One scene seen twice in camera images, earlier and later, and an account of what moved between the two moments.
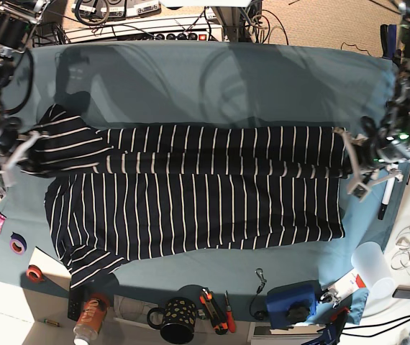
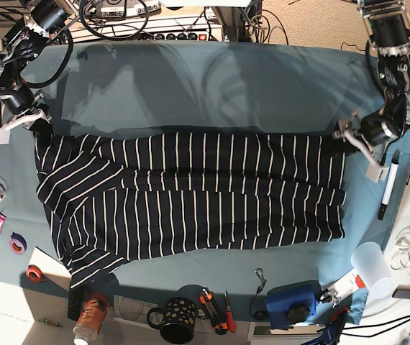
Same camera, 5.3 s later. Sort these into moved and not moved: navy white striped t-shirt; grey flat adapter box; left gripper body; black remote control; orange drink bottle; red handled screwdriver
Moved: left gripper body; navy white striped t-shirt
Not moved: grey flat adapter box; black remote control; red handled screwdriver; orange drink bottle
